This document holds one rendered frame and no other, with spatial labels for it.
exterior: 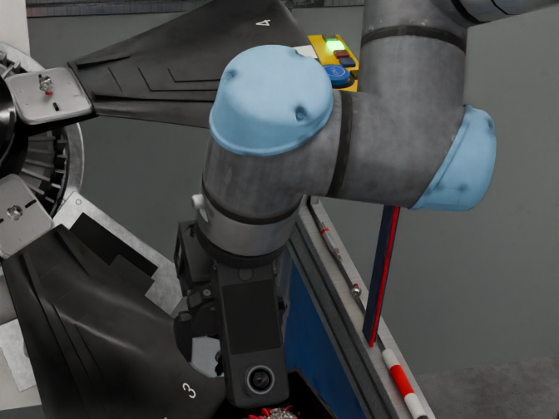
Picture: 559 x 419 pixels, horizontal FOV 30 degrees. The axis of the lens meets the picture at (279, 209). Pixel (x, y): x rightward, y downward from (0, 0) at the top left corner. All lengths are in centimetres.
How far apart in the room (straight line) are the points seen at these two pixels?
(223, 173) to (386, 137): 11
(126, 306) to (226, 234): 25
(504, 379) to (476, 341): 17
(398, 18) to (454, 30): 4
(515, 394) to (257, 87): 190
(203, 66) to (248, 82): 32
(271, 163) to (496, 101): 136
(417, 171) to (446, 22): 11
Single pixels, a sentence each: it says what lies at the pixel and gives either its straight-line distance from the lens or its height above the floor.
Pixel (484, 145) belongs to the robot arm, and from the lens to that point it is 71.
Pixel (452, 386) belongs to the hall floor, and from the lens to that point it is 247.
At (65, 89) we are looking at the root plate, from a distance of 97.
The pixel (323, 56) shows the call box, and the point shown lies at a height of 107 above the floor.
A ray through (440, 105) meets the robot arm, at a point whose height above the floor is 134.
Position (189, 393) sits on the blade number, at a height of 98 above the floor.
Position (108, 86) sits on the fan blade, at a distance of 96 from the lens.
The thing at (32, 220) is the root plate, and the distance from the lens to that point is 97.
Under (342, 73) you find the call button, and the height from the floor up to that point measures 108.
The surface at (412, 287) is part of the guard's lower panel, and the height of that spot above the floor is 31.
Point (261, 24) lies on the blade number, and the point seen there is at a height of 123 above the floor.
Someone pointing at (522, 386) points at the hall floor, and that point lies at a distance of 253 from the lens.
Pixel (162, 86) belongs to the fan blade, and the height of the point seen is 121.
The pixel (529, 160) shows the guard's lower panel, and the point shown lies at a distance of 214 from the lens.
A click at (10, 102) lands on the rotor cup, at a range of 90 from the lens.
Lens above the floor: 167
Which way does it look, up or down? 35 degrees down
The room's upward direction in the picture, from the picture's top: 6 degrees clockwise
